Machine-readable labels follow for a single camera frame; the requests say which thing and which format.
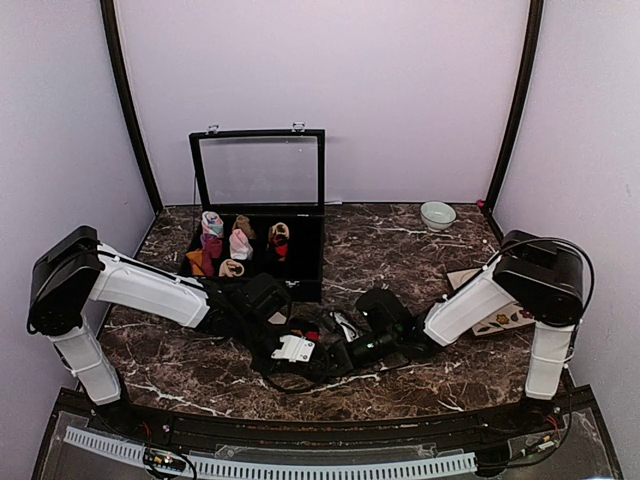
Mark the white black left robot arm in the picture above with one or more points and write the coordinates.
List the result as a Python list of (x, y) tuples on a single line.
[(80, 269)]

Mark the black left frame post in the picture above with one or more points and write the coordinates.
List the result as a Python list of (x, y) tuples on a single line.
[(126, 100)]

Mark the magenta rolled sock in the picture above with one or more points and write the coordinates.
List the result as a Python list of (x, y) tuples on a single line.
[(212, 245)]

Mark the black frame post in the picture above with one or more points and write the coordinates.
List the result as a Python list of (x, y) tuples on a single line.
[(126, 100), (521, 89)]

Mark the pale green ceramic bowl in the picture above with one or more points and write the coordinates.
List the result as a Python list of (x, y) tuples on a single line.
[(437, 216)]

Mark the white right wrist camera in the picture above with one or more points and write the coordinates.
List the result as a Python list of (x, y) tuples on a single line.
[(350, 332)]

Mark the white slotted cable duct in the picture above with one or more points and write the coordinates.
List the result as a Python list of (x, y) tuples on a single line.
[(164, 464)]

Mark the floral patterned coaster tile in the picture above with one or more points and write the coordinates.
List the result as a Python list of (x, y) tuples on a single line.
[(512, 316)]

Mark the black table edge rail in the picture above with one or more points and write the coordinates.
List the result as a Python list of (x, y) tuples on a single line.
[(312, 421)]

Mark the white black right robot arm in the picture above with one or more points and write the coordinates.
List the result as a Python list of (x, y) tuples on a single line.
[(550, 278)]

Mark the black red yellow argyle sock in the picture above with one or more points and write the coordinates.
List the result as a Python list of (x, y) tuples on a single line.
[(311, 335)]

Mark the black right frame post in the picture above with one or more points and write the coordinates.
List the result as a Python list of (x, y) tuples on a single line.
[(521, 89)]

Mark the black glass-lid sock box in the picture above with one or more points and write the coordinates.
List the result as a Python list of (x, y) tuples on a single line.
[(270, 176)]

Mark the beige rolled sock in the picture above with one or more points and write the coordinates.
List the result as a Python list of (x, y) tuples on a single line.
[(231, 268)]

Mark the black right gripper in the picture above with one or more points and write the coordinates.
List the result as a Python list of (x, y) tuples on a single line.
[(343, 356)]

